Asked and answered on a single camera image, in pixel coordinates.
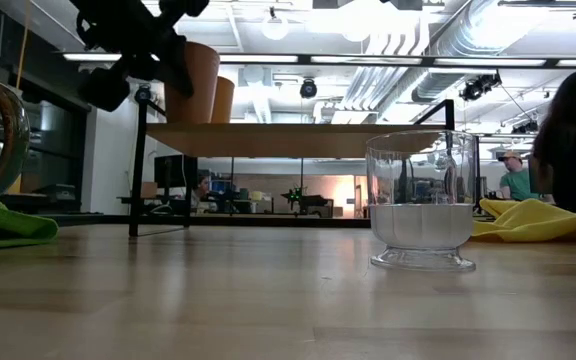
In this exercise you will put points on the cardboard box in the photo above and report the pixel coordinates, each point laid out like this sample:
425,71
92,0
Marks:
149,189

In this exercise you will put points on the black spotlight cluster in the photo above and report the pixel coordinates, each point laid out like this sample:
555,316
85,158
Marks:
478,86

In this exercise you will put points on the yellow container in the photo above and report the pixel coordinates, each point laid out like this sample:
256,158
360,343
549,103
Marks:
15,185

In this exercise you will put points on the background robot with green lights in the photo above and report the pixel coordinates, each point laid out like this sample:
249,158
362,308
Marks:
300,197

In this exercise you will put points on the black device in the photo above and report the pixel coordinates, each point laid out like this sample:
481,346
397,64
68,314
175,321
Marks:
53,192

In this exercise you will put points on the black dome fixture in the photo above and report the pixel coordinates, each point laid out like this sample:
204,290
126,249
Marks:
308,89

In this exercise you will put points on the round pendant lamp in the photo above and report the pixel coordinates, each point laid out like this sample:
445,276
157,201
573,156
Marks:
274,28

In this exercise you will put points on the yellow plastic cup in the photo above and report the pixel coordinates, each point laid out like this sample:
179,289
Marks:
224,102

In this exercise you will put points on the silver ventilation duct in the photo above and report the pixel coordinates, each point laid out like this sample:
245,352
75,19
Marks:
468,30

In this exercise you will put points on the black bar with light strips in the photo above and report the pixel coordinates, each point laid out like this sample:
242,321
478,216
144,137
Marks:
368,60

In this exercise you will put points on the orange plastic cup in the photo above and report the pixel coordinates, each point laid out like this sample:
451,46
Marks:
203,75

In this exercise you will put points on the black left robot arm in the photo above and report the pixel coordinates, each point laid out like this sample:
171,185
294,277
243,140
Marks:
93,12

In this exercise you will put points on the wooden shelf with black frame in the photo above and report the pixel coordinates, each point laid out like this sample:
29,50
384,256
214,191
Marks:
293,140

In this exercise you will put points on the green cloth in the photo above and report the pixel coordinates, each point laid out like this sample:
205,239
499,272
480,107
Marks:
3,227

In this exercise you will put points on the black table rig frame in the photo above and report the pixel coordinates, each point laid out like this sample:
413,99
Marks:
243,220

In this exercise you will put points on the yellow cloth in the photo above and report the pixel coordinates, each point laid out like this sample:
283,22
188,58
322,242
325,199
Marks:
533,222

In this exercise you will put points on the black monitor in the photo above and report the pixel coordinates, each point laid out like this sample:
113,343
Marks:
173,171

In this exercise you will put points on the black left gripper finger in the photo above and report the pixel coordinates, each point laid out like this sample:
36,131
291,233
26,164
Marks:
178,65

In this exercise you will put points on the brown green glazed mug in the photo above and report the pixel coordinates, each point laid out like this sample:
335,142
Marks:
15,130

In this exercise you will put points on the clear footed glass mug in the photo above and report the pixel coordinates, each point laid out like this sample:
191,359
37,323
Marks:
420,225

